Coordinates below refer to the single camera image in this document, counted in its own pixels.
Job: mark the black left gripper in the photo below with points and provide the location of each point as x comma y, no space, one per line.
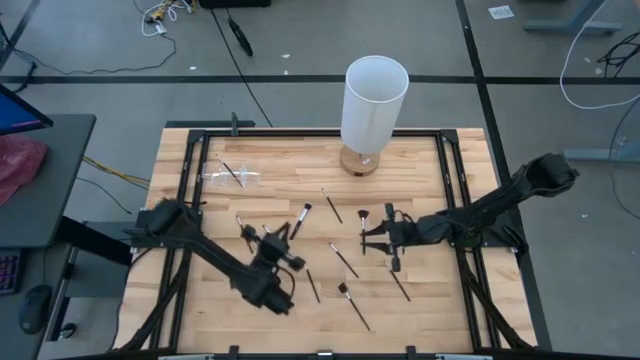
275,252

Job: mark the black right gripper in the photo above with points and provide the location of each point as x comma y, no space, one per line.
407,232

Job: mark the fluffy powder makeup brush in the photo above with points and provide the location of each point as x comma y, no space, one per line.
300,221

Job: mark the brown fluffy makeup brush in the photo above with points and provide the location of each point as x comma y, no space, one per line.
363,215

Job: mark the dark-head makeup brush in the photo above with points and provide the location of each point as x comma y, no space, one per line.
354,306

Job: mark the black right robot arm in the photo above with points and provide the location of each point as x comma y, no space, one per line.
490,210

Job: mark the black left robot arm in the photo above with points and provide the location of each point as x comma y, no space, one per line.
220,255

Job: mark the clear acrylic organizer box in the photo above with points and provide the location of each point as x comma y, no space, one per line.
250,180

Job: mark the white shade wooden base lamp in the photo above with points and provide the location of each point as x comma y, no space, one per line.
372,110

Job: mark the black handheld tool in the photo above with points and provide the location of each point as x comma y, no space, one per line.
242,42

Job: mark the black box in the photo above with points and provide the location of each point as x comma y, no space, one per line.
235,3

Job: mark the black desk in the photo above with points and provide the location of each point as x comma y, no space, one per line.
50,200

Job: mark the black caster wheel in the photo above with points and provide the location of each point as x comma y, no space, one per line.
67,330

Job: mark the grey desk foot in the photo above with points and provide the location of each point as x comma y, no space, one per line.
600,155
575,26

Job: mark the white paper label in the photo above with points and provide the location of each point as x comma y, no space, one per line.
501,12

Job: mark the black computer mouse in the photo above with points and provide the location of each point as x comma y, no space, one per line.
35,309

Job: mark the red cloth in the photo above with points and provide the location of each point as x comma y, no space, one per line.
17,165

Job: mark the black keyboard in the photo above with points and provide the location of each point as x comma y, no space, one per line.
10,272

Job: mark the black computer monitor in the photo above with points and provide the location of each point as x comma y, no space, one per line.
15,112

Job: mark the black aluminium rig frame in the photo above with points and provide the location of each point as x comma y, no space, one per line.
280,133

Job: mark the small silver-faced table camera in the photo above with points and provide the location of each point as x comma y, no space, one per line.
325,354

